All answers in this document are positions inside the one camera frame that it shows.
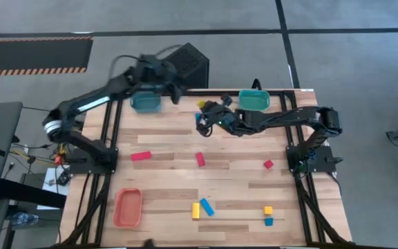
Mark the yellow cube block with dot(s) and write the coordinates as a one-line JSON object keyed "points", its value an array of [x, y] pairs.
{"points": [[268, 210]]}

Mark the red cube block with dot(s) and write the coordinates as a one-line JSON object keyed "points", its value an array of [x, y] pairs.
{"points": [[268, 164]]}

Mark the blue cube block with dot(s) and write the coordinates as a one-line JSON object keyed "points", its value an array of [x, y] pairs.
{"points": [[268, 221]]}

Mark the clear water bottle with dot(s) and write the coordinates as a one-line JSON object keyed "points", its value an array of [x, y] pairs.
{"points": [[24, 218]]}

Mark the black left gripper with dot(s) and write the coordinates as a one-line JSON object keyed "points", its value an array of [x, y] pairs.
{"points": [[155, 72]]}

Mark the black mat with orange stripes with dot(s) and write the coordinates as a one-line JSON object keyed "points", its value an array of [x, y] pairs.
{"points": [[33, 53]]}

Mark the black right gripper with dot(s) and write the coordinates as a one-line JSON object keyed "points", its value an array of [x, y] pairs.
{"points": [[221, 119]]}

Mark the blue plastic bin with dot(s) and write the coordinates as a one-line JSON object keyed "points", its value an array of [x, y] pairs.
{"points": [[146, 103]]}

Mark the black aluminium table frame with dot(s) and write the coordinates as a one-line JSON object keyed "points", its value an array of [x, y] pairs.
{"points": [[309, 207]]}

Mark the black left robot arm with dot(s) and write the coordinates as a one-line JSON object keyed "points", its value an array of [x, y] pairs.
{"points": [[116, 84]]}

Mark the yellow cylinder block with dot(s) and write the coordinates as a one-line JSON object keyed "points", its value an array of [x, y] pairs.
{"points": [[196, 210]]}

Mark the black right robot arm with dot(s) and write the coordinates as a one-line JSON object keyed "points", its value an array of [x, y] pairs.
{"points": [[289, 115]]}

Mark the long red block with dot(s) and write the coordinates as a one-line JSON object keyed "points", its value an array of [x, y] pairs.
{"points": [[141, 156]]}

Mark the short red rectangular block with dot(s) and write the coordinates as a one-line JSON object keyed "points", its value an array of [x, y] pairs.
{"points": [[200, 159]]}

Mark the green plastic bin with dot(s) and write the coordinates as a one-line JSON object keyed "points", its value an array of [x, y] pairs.
{"points": [[254, 100]]}

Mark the small blue block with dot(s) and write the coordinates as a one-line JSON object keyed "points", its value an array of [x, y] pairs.
{"points": [[197, 117]]}

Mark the black table-level camera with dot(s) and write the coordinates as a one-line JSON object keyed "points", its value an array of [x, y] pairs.
{"points": [[149, 243]]}

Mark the white paper sheet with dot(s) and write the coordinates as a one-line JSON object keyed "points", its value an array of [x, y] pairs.
{"points": [[52, 185]]}

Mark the long blue block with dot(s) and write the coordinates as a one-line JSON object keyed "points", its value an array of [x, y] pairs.
{"points": [[207, 207]]}

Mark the black box speaker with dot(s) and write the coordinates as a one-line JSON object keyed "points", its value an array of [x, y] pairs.
{"points": [[190, 65]]}

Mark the orange plastic bin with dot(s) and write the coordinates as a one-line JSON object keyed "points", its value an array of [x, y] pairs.
{"points": [[128, 208]]}

